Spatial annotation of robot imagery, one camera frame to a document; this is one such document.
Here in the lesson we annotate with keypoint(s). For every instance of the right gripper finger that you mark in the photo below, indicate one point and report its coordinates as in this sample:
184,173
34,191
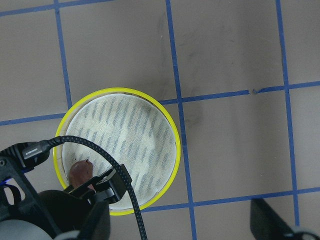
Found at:
266,224

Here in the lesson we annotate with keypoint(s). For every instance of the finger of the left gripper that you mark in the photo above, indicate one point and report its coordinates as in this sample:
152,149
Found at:
110,185

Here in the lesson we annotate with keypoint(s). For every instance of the brown bun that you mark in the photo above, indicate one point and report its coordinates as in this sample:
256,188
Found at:
80,172

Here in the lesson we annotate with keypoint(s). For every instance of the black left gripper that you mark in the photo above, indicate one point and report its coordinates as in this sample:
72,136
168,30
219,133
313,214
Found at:
51,214

